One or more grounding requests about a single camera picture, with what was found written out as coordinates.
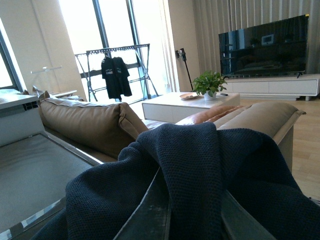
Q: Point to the white low coffee table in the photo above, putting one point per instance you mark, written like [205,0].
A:
[171,109]

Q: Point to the black hanging t-shirt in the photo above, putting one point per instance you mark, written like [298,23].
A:
[115,73]

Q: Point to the orange-brown sofa cushion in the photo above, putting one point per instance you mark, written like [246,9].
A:
[213,114]

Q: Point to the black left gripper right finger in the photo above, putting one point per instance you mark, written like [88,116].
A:
[238,224]

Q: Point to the wooden tray dish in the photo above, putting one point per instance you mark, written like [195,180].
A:
[190,96]

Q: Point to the silver front-load washing machine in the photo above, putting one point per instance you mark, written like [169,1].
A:
[34,172]

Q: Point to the white side counter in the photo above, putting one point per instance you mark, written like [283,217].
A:
[19,116]

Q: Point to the white long TV cabinet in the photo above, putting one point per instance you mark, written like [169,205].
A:
[288,88]

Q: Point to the tan leather sofa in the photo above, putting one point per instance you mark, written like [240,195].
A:
[103,130]

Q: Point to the dark navy knit garment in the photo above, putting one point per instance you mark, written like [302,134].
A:
[199,163]

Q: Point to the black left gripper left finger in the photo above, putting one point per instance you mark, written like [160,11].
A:
[152,217]

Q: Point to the large flat-screen television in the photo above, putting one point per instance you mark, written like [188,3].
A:
[271,49]

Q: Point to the green potted plant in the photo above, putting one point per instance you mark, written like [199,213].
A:
[208,84]

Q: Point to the black cordless stick vacuum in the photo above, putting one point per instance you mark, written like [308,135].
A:
[181,54]

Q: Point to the metal clothes drying rack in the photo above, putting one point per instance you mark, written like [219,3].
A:
[136,58]

